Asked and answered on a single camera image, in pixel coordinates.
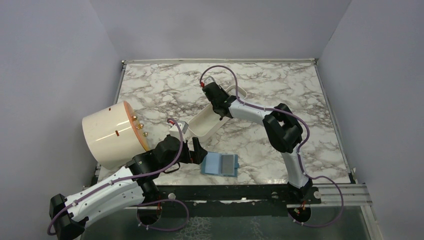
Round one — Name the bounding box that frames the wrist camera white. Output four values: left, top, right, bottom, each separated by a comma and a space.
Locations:
168, 121, 189, 139
203, 76, 216, 86

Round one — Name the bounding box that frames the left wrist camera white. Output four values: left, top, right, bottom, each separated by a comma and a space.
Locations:
168, 121, 189, 139

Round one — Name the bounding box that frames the blue leather card holder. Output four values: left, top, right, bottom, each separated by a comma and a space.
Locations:
200, 152, 239, 178

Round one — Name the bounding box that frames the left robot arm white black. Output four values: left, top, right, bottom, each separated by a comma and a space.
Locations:
47, 134, 208, 240

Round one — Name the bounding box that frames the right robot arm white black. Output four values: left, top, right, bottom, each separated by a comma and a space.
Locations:
200, 82, 312, 204

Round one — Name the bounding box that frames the grey card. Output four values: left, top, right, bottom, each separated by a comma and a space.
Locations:
220, 154, 236, 175

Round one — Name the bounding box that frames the cream cylindrical container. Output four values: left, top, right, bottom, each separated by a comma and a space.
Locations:
82, 101, 151, 170

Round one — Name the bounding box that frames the white oblong plastic tray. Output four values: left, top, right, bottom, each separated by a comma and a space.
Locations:
188, 103, 229, 143

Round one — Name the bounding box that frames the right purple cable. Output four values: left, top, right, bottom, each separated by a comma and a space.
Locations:
199, 65, 345, 229

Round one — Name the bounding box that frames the black front mounting rail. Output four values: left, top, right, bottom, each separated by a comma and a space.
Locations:
137, 183, 319, 220

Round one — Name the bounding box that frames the purple cable loop below rail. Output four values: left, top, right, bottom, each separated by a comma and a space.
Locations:
136, 198, 190, 232

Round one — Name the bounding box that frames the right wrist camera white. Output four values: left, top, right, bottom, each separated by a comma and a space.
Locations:
203, 76, 216, 86

